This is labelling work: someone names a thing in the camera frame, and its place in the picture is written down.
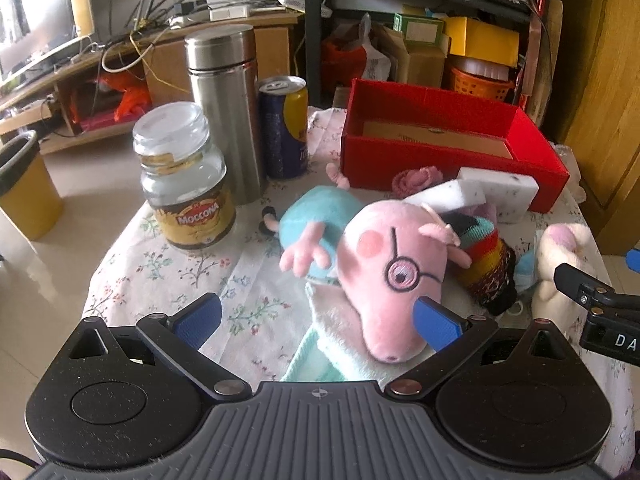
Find cream bear plush toy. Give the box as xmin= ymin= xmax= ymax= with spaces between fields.
xmin=532 ymin=223 xmax=593 ymax=332

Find rainbow striped sock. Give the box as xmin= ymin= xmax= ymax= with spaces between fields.
xmin=442 ymin=211 xmax=518 ymax=316

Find pink pig plush toy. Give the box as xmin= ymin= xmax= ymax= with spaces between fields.
xmin=260 ymin=164 xmax=472 ymax=364

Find mint white towel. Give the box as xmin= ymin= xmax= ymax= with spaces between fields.
xmin=282 ymin=282 xmax=434 ymax=386

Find speckled white sponge block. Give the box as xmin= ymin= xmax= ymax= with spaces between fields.
xmin=458 ymin=167 xmax=539 ymax=223

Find purple fluffy cloth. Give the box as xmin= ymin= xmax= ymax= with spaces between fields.
xmin=472 ymin=203 xmax=498 ymax=224

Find pink knitted flower cloth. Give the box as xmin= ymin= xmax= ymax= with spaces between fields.
xmin=392 ymin=166 xmax=444 ymax=200

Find light blue face mask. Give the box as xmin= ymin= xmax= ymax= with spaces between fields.
xmin=514 ymin=250 xmax=538 ymax=294

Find floral white tablecloth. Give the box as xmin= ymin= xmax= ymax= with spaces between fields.
xmin=83 ymin=108 xmax=636 ymax=477

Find Moccona glass coffee jar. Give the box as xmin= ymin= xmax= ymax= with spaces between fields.
xmin=132 ymin=102 xmax=235 ymax=250

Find yellow waste bin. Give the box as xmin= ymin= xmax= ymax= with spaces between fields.
xmin=0 ymin=130 xmax=63 ymax=242

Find red cardboard box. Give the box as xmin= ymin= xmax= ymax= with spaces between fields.
xmin=341 ymin=79 xmax=568 ymax=214

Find orange plastic basket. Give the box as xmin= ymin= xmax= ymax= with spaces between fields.
xmin=446 ymin=62 xmax=514 ymax=102

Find blue yellow drink can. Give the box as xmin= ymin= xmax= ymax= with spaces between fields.
xmin=258 ymin=76 xmax=308 ymax=180

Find low wooden tv bench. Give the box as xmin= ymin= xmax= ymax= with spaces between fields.
xmin=1 ymin=10 xmax=304 ymax=155

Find stainless steel thermos flask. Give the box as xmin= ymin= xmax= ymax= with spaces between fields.
xmin=184 ymin=24 xmax=266 ymax=205

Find brown cardboard box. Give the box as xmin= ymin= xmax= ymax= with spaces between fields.
xmin=380 ymin=27 xmax=446 ymax=88

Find wooden cabinet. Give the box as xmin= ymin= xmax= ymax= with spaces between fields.
xmin=542 ymin=0 xmax=639 ymax=256

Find yellow cardboard box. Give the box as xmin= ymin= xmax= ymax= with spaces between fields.
xmin=444 ymin=16 xmax=520 ymax=67

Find red white plastic bag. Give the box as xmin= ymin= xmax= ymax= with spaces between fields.
xmin=320 ymin=13 xmax=392 ymax=92

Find green white small box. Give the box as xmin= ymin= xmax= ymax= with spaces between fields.
xmin=393 ymin=13 xmax=444 ymax=46

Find television screen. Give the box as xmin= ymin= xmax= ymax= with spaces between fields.
xmin=1 ymin=0 xmax=94 ymax=86

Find yellow cable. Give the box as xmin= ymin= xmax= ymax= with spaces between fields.
xmin=101 ymin=0 xmax=194 ymax=96

